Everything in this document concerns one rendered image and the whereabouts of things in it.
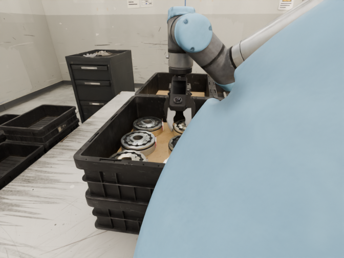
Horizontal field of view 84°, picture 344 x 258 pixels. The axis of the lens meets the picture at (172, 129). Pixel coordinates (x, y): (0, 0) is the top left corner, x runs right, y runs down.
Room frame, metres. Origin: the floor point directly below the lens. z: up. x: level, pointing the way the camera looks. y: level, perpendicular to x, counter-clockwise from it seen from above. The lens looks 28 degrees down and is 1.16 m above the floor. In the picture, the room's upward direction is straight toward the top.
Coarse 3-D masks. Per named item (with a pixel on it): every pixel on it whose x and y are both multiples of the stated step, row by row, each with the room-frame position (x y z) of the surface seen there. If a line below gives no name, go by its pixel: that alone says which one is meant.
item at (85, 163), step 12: (132, 96) 0.68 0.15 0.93; (144, 96) 0.68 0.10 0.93; (156, 96) 0.68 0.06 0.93; (120, 108) 0.57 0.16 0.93; (108, 120) 0.48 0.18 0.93; (96, 132) 0.41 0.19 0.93; (84, 144) 0.36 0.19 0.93; (84, 156) 0.31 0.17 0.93; (84, 168) 0.30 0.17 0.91; (96, 168) 0.30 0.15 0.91; (108, 168) 0.29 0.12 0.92; (120, 168) 0.29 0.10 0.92; (132, 168) 0.29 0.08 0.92; (144, 168) 0.28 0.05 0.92; (156, 168) 0.28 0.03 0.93
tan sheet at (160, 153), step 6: (162, 132) 0.59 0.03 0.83; (168, 132) 0.59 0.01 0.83; (156, 138) 0.55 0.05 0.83; (162, 138) 0.55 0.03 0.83; (168, 138) 0.55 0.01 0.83; (162, 144) 0.51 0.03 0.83; (120, 150) 0.48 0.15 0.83; (156, 150) 0.48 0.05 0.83; (162, 150) 0.48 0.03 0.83; (150, 156) 0.45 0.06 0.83; (156, 156) 0.45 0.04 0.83; (162, 156) 0.45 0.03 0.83; (168, 156) 0.45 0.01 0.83; (162, 162) 0.42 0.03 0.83
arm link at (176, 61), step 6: (168, 54) 0.59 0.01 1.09; (174, 54) 0.57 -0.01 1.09; (180, 54) 0.56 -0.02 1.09; (186, 54) 0.56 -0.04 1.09; (168, 60) 0.59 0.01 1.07; (174, 60) 0.57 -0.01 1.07; (180, 60) 0.56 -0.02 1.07; (186, 60) 0.56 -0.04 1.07; (192, 60) 0.58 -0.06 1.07; (174, 66) 0.57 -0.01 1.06; (180, 66) 0.56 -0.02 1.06; (186, 66) 0.56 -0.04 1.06
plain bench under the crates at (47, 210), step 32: (128, 96) 1.35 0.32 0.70; (96, 128) 0.86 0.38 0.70; (64, 160) 0.60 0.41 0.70; (0, 192) 0.43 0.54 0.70; (32, 192) 0.43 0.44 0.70; (64, 192) 0.43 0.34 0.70; (0, 224) 0.33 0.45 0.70; (32, 224) 0.33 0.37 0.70; (64, 224) 0.33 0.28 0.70; (0, 256) 0.25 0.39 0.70; (32, 256) 0.25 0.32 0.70; (64, 256) 0.25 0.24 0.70; (96, 256) 0.25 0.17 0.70; (128, 256) 0.25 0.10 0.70
